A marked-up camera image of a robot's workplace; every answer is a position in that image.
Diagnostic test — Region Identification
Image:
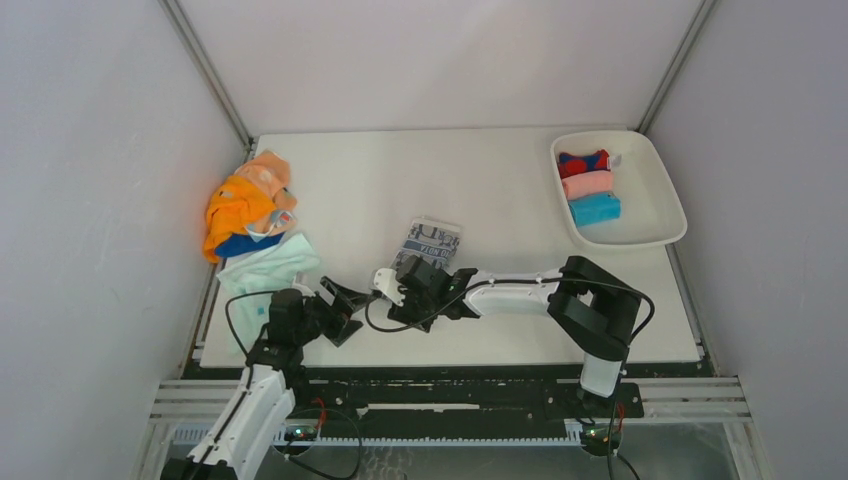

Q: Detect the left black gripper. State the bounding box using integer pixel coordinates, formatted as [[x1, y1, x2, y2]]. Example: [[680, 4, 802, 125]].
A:
[[294, 278, 374, 347]]

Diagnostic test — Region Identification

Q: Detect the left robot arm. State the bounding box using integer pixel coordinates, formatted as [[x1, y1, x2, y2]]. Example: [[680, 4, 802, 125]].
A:
[[160, 277, 370, 479]]

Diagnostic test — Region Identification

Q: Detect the dark blue towel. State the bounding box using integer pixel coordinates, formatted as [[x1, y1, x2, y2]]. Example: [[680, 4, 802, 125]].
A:
[[213, 233, 284, 258]]

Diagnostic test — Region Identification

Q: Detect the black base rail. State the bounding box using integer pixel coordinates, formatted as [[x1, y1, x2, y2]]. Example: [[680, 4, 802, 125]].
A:
[[291, 365, 645, 440]]

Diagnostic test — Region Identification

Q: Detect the bright blue towel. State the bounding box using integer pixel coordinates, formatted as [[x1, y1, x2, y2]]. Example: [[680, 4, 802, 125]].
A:
[[568, 192, 622, 228]]

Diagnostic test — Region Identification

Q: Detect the pink rolled towel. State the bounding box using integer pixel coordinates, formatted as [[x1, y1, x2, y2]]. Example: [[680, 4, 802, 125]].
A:
[[561, 170, 614, 201]]

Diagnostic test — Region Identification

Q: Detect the red blue rolled towel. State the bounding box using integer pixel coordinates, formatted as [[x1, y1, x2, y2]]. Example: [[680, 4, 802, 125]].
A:
[[557, 149, 611, 179]]

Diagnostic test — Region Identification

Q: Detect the orange towel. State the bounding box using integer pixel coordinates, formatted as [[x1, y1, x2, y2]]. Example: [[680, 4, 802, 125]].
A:
[[202, 150, 298, 264]]

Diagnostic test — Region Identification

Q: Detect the mint green towel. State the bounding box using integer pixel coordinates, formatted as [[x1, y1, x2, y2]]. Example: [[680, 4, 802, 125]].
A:
[[214, 233, 320, 355]]

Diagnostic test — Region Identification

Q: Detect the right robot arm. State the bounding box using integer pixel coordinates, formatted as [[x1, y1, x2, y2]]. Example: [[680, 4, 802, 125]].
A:
[[372, 256, 656, 416]]

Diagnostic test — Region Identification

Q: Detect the white blue patterned towel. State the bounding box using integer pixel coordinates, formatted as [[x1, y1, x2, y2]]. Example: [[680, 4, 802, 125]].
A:
[[390, 217, 462, 270]]

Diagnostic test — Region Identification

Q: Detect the white plastic tray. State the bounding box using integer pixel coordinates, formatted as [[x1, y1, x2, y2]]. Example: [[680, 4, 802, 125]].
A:
[[550, 130, 688, 250]]

